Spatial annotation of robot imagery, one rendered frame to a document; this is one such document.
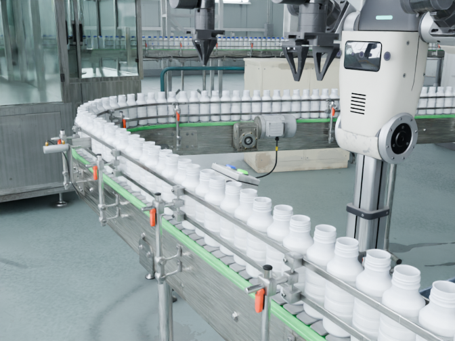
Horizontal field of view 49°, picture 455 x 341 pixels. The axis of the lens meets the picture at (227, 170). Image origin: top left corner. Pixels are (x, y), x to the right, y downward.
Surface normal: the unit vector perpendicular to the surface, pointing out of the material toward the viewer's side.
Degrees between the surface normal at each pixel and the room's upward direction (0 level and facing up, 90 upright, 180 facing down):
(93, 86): 90
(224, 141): 90
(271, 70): 90
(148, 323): 0
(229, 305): 90
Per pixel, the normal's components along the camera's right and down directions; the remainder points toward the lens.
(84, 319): 0.01, -0.96
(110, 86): 0.53, 0.25
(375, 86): -0.85, 0.14
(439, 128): 0.24, 0.27
